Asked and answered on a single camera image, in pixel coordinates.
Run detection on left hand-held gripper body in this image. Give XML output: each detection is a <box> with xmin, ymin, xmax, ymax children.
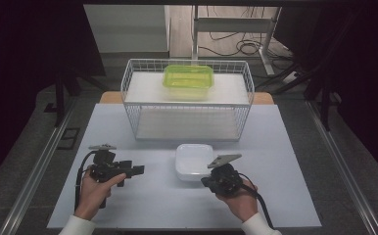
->
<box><xmin>88</xmin><ymin>143</ymin><xmax>126</xmax><ymax>184</ymax></box>

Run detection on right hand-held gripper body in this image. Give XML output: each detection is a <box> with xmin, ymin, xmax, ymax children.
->
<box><xmin>206</xmin><ymin>153</ymin><xmax>244</xmax><ymax>197</ymax></box>

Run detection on clear white plastic container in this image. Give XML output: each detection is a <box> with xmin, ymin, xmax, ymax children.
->
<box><xmin>174</xmin><ymin>143</ymin><xmax>215</xmax><ymax>182</ymax></box>

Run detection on white wire basket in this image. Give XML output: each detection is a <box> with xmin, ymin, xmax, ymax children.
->
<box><xmin>120</xmin><ymin>58</ymin><xmax>256</xmax><ymax>143</ymax></box>

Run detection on green translucent plastic container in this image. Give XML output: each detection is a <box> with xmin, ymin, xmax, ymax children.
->
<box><xmin>162</xmin><ymin>64</ymin><xmax>215</xmax><ymax>101</ymax></box>

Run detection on person's right hand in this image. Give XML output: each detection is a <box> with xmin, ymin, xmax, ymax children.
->
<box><xmin>214</xmin><ymin>178</ymin><xmax>260</xmax><ymax>223</ymax></box>

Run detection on person's left hand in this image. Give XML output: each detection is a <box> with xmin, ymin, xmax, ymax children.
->
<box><xmin>73</xmin><ymin>169</ymin><xmax>127</xmax><ymax>221</ymax></box>

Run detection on dark stand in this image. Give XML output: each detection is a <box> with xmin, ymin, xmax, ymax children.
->
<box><xmin>43</xmin><ymin>63</ymin><xmax>109</xmax><ymax>129</ymax></box>
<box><xmin>255</xmin><ymin>62</ymin><xmax>343</xmax><ymax>132</ymax></box>

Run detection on white power strip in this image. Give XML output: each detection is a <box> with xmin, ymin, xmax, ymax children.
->
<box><xmin>282</xmin><ymin>70</ymin><xmax>301</xmax><ymax>84</ymax></box>

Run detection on white cabinet panel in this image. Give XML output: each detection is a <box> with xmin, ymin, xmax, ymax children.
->
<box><xmin>83</xmin><ymin>4</ymin><xmax>171</xmax><ymax>61</ymax></box>

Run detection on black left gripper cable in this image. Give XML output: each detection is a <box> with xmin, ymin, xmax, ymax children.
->
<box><xmin>73</xmin><ymin>150</ymin><xmax>97</xmax><ymax>212</ymax></box>

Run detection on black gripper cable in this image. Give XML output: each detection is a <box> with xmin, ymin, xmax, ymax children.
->
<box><xmin>238</xmin><ymin>171</ymin><xmax>275</xmax><ymax>230</ymax></box>
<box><xmin>73</xmin><ymin>150</ymin><xmax>97</xmax><ymax>212</ymax></box>

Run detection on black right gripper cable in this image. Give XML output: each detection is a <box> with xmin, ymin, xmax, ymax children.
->
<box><xmin>238</xmin><ymin>171</ymin><xmax>275</xmax><ymax>230</ymax></box>

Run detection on black floor bracket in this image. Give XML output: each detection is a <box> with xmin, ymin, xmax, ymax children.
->
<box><xmin>56</xmin><ymin>126</ymin><xmax>81</xmax><ymax>152</ymax></box>

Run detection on metal floor rail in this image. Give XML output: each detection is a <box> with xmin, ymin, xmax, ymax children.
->
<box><xmin>0</xmin><ymin>97</ymin><xmax>77</xmax><ymax>235</ymax></box>
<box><xmin>305</xmin><ymin>99</ymin><xmax>378</xmax><ymax>235</ymax></box>

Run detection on black floor cables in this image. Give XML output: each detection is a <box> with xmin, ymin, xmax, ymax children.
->
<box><xmin>198</xmin><ymin>5</ymin><xmax>297</xmax><ymax>71</ymax></box>

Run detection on white metal desk frame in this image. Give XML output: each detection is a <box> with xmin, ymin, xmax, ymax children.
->
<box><xmin>191</xmin><ymin>4</ymin><xmax>283</xmax><ymax>76</ymax></box>

